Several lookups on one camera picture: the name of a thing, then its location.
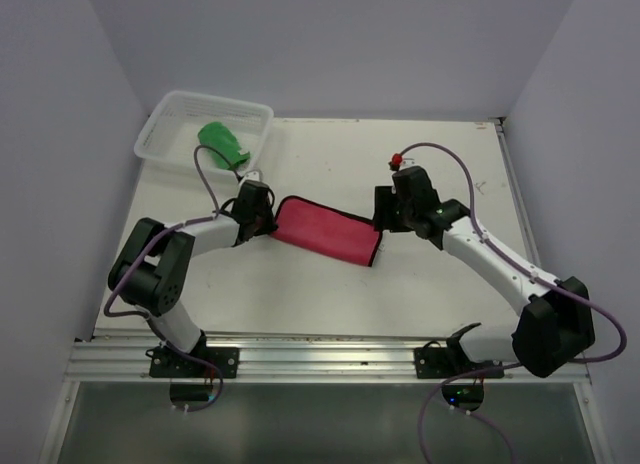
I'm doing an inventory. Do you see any green microfiber towel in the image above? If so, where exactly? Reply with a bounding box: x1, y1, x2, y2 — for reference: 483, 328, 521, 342
197, 121, 251, 171

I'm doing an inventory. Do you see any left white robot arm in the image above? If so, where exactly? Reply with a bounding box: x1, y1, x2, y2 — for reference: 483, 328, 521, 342
103, 179, 277, 377

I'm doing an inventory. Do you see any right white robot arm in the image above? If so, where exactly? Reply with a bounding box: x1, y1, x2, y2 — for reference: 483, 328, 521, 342
373, 166, 595, 378

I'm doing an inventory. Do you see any white plastic basket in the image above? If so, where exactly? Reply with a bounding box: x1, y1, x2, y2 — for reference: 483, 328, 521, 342
134, 90, 274, 178

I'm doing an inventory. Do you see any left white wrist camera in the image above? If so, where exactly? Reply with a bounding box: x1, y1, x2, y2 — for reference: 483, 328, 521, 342
243, 169, 263, 182

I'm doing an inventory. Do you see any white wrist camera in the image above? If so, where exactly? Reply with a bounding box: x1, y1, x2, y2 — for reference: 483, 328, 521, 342
243, 169, 263, 182
388, 153, 415, 172

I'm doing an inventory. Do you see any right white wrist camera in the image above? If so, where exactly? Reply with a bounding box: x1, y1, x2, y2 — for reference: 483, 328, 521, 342
388, 153, 415, 172

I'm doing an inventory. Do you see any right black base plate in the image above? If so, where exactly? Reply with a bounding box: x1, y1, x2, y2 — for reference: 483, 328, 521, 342
413, 341, 504, 379

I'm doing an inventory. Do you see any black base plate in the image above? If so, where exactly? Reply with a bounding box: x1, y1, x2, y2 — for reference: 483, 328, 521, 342
145, 346, 240, 379
413, 341, 504, 379

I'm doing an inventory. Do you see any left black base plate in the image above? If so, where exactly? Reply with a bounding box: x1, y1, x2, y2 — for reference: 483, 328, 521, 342
145, 346, 240, 379

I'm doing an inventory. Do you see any aluminium mounting rail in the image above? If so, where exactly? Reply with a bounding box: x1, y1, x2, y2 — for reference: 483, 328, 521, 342
64, 333, 594, 385

